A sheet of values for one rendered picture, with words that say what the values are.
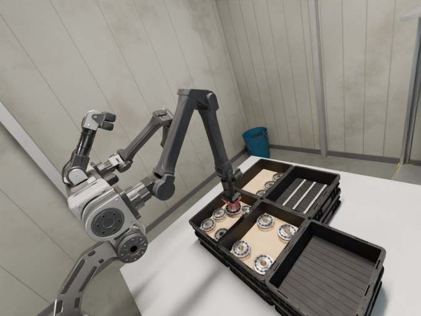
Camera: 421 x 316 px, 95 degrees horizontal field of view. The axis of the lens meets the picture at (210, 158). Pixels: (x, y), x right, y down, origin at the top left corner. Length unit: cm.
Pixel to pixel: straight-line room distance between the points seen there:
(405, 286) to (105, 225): 122
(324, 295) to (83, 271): 105
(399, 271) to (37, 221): 279
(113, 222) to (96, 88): 198
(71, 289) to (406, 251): 157
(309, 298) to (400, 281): 43
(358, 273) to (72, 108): 254
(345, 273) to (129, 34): 278
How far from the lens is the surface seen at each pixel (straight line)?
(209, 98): 75
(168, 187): 73
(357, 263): 114
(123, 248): 105
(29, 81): 249
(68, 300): 126
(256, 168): 164
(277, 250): 116
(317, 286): 107
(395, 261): 134
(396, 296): 125
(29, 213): 264
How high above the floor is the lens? 178
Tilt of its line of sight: 26 degrees down
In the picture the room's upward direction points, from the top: 21 degrees counter-clockwise
